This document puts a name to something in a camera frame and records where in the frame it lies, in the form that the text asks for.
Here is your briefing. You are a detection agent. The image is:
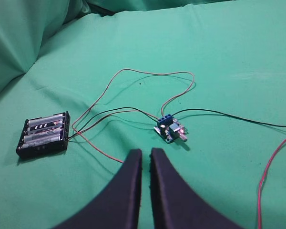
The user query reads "blue motor controller board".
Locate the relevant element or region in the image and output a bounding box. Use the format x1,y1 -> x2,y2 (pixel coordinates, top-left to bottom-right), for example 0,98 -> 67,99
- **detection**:
154,114 -> 188,144

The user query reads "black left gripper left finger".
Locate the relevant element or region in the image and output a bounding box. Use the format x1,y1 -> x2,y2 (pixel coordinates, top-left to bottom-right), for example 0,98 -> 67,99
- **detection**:
55,149 -> 142,229

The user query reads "silver aa battery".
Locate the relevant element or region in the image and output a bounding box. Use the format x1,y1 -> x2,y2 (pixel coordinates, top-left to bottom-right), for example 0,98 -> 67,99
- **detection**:
28,113 -> 63,127
18,138 -> 60,150
23,128 -> 61,143

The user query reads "black white AA battery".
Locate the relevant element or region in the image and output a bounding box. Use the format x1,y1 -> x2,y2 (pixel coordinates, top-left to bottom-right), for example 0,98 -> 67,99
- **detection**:
25,121 -> 62,135

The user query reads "black battery lead wire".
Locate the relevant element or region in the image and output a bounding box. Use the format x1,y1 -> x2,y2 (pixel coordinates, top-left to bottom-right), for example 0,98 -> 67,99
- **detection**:
67,107 -> 161,140

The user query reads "red battery lead wire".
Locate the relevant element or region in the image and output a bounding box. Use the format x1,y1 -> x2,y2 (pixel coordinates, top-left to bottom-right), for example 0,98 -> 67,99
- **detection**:
71,68 -> 196,164

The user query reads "green backdrop cloth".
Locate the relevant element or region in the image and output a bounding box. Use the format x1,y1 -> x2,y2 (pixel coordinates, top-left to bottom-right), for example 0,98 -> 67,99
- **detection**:
0,0 -> 286,105

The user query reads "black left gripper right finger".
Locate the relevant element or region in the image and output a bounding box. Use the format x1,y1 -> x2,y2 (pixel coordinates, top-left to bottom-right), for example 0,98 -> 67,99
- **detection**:
150,148 -> 240,229

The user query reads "black battery holder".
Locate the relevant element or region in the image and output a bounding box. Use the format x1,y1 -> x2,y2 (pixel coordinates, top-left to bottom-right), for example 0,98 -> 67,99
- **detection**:
16,111 -> 71,160

